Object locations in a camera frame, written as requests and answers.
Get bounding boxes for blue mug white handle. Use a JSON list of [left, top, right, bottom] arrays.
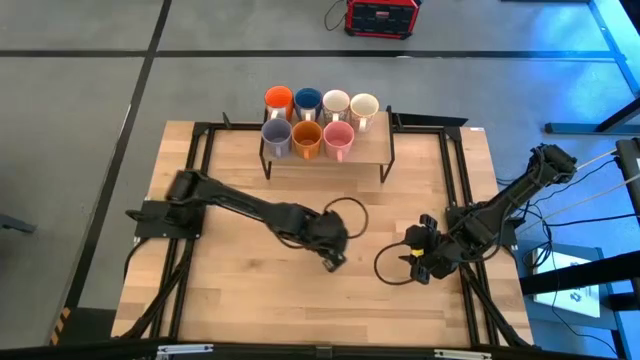
[[293, 87, 324, 122]]

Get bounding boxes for blue desk frame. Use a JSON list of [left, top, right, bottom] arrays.
[[502, 0, 640, 136]]

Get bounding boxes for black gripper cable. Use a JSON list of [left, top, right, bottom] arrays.
[[373, 241, 417, 287], [324, 196, 370, 240]]

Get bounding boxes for grey furniture foot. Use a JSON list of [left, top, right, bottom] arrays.
[[0, 213, 37, 235]]

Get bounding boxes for cream pink patterned mug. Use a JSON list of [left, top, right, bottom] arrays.
[[349, 93, 381, 135]]

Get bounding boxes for black horizontal beam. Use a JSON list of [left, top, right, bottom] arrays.
[[0, 339, 640, 360]]

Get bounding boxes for black stand post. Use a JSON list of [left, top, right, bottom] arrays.
[[615, 138, 640, 221]]

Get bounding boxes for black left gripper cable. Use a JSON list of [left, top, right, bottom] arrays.
[[324, 196, 370, 240]]

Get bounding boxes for white cable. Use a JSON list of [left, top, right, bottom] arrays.
[[574, 147, 620, 171]]

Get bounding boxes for orange-red mug white handle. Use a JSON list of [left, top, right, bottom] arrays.
[[263, 85, 295, 121]]

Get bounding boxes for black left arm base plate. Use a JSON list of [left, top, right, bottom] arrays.
[[124, 199, 206, 240]]

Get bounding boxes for amber orange mug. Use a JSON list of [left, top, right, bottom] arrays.
[[291, 120, 324, 161]]

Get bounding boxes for black cable of case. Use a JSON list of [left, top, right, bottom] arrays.
[[323, 0, 349, 32]]

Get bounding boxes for black metal bar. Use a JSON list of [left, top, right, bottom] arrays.
[[519, 249, 640, 296]]

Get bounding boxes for silver metal bracket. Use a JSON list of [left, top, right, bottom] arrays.
[[156, 343, 215, 359], [433, 348, 492, 360]]

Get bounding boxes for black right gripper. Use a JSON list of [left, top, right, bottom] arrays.
[[398, 214, 459, 287]]

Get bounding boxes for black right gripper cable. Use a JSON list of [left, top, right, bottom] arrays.
[[373, 241, 417, 287]]

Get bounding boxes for dark flat panel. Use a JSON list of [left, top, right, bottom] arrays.
[[394, 112, 470, 129]]

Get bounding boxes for black aluminium table frame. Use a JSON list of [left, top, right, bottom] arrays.
[[117, 112, 536, 351]]

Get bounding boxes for red and black case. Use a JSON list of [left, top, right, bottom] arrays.
[[343, 0, 421, 40]]

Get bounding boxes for white floral patterned mug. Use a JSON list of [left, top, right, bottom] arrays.
[[321, 89, 352, 125]]

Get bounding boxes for purple mug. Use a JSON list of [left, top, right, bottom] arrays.
[[261, 117, 294, 160]]

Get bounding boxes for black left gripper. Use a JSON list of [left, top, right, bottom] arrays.
[[302, 209, 351, 274]]

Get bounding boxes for white printed sheet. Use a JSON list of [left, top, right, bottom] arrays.
[[532, 247, 604, 319]]

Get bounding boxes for wooden shelf riser black legs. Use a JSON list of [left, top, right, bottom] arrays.
[[258, 102, 398, 185]]

